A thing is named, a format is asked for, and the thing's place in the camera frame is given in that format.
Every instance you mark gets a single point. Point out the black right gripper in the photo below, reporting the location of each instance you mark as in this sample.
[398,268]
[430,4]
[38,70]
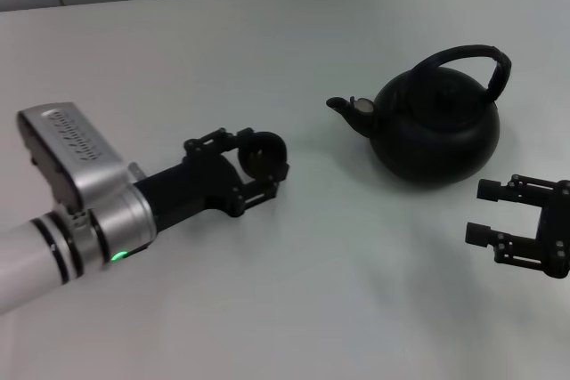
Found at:
[556,228]

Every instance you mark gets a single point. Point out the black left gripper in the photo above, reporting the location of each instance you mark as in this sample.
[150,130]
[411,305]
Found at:
[196,184]

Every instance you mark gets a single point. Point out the small dark teacup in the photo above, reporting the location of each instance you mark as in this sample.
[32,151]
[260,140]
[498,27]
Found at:
[263,157]

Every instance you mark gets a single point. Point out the black round teapot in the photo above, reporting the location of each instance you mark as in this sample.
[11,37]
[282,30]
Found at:
[436,144]

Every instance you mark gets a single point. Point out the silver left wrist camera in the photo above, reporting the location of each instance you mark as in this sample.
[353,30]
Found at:
[75,139]

